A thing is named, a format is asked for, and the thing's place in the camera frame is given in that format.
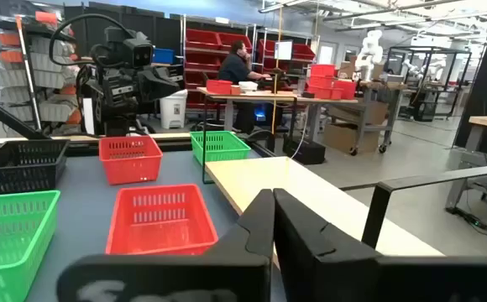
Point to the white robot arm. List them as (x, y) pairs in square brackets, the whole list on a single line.
[(434, 67)]

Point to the stacked red storage bins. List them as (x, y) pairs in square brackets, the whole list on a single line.
[(322, 79)]

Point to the red plastic basket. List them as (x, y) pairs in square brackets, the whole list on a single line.
[(163, 235), (130, 170)]

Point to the white sign board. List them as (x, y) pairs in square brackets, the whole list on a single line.
[(283, 50)]

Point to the metal utility cart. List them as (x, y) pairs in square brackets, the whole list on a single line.
[(394, 109)]

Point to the black diagonal strut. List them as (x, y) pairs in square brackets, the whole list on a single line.
[(12, 115)]

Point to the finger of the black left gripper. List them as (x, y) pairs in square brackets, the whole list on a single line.
[(148, 86), (169, 86)]

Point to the rack of grey orange bins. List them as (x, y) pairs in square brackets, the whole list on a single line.
[(50, 77)]

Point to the blue storage bin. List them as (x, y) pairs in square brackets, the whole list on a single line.
[(163, 56)]

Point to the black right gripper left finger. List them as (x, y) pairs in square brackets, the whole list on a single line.
[(210, 277)]

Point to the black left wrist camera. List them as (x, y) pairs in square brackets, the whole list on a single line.
[(140, 52)]

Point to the wooden workbench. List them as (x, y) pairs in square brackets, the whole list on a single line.
[(268, 97)]

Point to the wooden desk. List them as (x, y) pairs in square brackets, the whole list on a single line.
[(485, 121)]

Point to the person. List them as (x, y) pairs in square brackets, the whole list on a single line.
[(235, 69)]

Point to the cardboard box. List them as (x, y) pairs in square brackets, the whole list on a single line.
[(344, 136)]

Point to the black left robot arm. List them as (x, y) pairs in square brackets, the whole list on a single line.
[(109, 119)]

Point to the black plastic basket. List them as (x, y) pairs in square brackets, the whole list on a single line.
[(21, 176)]

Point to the green plastic basket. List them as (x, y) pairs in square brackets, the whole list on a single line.
[(12, 251), (222, 153)]

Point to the white container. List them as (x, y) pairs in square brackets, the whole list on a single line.
[(247, 86)]

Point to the black box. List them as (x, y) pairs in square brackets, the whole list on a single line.
[(306, 151)]

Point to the black aluminium table frame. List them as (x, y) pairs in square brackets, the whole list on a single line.
[(176, 147)]

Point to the wooden shelf with black frame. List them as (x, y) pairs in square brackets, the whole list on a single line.
[(310, 189)]

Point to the white trash bin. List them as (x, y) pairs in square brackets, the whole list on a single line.
[(173, 109)]

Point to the black metal frame cell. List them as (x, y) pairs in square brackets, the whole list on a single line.
[(428, 48)]

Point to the white humanoid robot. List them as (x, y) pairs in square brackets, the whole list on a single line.
[(371, 50)]

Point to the metal rack with red bins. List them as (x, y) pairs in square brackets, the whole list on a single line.
[(201, 40), (304, 52)]

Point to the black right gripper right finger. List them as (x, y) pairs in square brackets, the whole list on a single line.
[(352, 272)]

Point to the red storage bin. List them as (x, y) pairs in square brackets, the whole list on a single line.
[(346, 89), (218, 86)]

